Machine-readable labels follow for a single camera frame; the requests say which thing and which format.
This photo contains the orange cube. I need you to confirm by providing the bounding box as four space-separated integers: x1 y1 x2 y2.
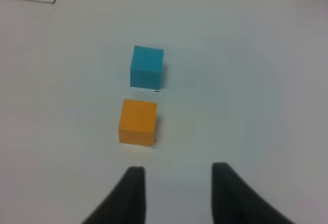
118 99 157 147

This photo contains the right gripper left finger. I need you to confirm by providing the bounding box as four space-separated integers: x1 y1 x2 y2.
84 167 147 223

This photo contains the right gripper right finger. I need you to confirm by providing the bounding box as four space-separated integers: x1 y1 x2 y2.
211 162 292 223

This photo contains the blue cube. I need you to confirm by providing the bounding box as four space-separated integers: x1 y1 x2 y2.
130 46 164 90

